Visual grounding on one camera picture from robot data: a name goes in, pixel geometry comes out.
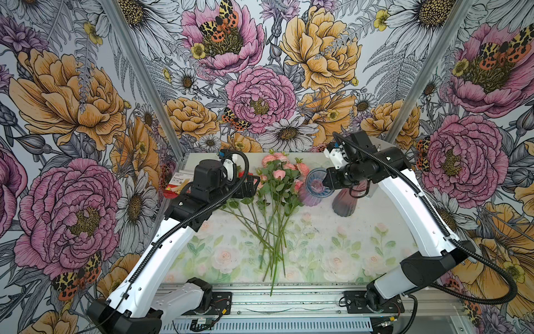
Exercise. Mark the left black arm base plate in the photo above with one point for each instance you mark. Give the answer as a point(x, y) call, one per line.
point(220, 304)

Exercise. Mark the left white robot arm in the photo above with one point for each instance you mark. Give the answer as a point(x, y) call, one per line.
point(134, 307)

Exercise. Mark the dark pink glass vase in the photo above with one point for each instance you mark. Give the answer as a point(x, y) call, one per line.
point(345, 202)

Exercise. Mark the blue purple glass vase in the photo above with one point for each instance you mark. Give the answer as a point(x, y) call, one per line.
point(313, 191)

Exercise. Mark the red white snack box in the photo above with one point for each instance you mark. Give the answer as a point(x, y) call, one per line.
point(177, 183)

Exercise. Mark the pink rose bunch on table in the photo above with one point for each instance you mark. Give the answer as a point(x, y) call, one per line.
point(267, 214)

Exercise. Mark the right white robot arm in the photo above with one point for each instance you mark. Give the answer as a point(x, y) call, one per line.
point(355, 159)

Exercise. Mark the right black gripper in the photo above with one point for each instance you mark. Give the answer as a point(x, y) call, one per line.
point(330, 175)

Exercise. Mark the aluminium front rail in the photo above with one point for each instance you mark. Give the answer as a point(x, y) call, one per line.
point(322, 300)

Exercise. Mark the white vent grille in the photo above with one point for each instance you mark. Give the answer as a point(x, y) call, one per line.
point(294, 325)

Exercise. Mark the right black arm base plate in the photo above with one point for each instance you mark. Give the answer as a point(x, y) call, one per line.
point(363, 302)

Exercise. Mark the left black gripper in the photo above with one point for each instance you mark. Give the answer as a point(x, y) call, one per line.
point(249, 190)

